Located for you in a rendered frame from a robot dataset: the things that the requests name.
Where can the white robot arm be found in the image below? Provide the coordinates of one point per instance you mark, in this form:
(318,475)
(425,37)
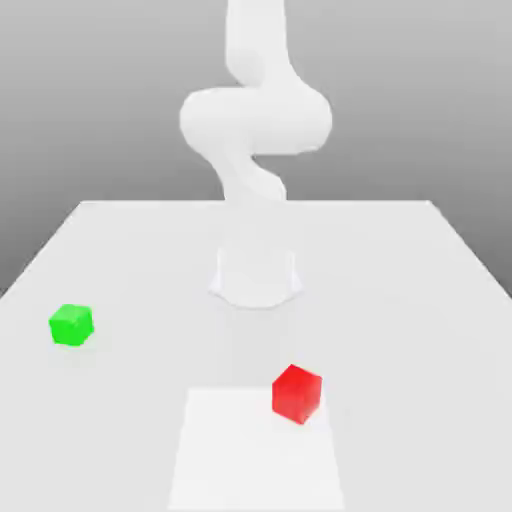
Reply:
(256,120)

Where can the small green cube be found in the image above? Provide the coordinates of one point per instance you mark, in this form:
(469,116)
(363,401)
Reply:
(71,324)

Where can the small red cube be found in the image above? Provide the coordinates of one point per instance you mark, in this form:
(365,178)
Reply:
(296,394)

